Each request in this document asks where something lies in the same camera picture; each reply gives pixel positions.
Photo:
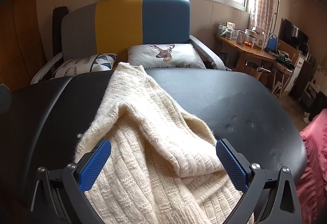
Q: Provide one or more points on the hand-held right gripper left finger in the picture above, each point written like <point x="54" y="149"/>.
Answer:
<point x="95" y="167"/>

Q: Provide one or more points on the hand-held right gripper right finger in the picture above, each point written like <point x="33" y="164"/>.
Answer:
<point x="231" y="167"/>

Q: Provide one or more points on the cream knitted towel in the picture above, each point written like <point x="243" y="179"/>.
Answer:
<point x="153" y="162"/>

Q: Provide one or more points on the pink ruffled quilt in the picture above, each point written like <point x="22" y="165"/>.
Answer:
<point x="315" y="162"/>

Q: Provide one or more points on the triangle pattern pillow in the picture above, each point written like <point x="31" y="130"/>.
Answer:
<point x="84" y="64"/>

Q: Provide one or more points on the brown paper bag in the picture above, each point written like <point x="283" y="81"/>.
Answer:
<point x="251" y="70"/>

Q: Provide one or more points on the round stool with clutter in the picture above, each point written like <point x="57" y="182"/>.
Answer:
<point x="281" y="63"/>

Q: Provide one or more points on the wooden side table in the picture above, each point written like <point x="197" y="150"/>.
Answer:
<point x="245" y="51"/>

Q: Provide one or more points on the deer print pillow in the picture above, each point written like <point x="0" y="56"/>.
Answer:
<point x="143" y="56"/>

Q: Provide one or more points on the white cabinet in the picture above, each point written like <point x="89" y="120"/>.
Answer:
<point x="301" y="65"/>

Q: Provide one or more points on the oranges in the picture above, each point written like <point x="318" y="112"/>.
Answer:
<point x="247" y="44"/>

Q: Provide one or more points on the blue folding chair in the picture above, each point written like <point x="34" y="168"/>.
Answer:
<point x="272" y="41"/>

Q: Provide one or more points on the white packet box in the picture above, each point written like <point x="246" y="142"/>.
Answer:
<point x="261" y="37"/>

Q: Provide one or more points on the clear plastic jar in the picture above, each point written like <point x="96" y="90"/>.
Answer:
<point x="249" y="35"/>

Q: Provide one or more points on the group of small bottles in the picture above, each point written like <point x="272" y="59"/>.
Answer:
<point x="227" y="32"/>

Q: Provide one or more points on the grey yellow blue sofa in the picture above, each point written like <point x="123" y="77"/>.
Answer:
<point x="117" y="22"/>

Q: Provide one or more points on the black television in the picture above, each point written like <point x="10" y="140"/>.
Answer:
<point x="292" y="32"/>

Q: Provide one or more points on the metal pole stand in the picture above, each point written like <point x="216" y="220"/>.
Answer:
<point x="276" y="4"/>

